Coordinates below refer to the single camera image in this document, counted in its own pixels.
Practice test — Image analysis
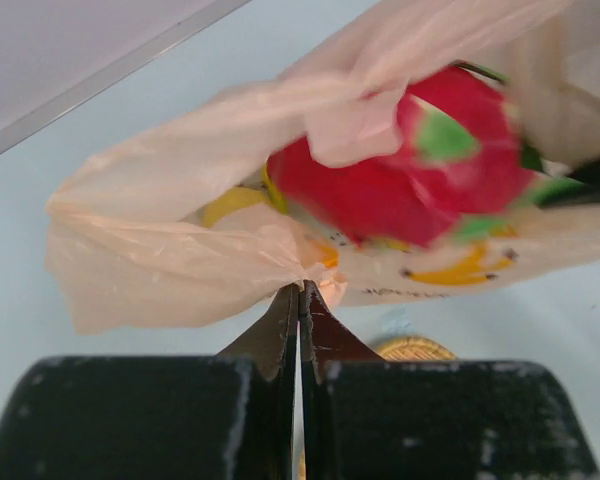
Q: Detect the red fake fruit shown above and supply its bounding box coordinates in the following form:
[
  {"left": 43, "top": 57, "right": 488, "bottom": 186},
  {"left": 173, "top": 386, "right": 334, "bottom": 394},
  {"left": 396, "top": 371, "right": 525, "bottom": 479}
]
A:
[{"left": 265, "top": 62, "right": 591, "bottom": 247}]

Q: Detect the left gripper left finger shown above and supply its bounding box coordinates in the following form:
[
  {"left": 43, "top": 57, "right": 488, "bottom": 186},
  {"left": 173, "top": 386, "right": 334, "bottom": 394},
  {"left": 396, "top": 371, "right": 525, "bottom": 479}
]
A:
[{"left": 217, "top": 284, "right": 300, "bottom": 479}]

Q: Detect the yellow fake banana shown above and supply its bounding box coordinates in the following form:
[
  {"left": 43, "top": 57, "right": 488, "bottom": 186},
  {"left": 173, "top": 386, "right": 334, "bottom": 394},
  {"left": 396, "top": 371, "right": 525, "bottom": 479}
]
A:
[{"left": 201, "top": 166, "right": 288, "bottom": 228}]

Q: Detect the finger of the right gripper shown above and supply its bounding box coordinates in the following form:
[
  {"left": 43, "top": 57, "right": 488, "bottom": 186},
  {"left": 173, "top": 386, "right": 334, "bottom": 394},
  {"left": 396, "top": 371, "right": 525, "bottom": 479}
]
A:
[{"left": 534, "top": 159, "right": 600, "bottom": 208}]

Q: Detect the woven bamboo tray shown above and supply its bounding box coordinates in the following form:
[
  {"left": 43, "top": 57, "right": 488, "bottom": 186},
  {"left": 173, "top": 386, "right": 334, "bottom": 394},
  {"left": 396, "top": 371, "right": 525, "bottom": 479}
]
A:
[{"left": 375, "top": 336, "right": 456, "bottom": 362}]

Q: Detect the translucent orange plastic bag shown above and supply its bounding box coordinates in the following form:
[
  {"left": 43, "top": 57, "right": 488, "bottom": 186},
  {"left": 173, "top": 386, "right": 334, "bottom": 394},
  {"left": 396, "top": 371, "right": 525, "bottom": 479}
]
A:
[{"left": 46, "top": 1, "right": 600, "bottom": 334}]

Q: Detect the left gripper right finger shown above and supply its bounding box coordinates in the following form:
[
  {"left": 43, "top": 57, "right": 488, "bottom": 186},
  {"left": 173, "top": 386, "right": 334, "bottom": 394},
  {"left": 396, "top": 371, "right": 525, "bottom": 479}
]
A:
[{"left": 299, "top": 280, "right": 381, "bottom": 479}]

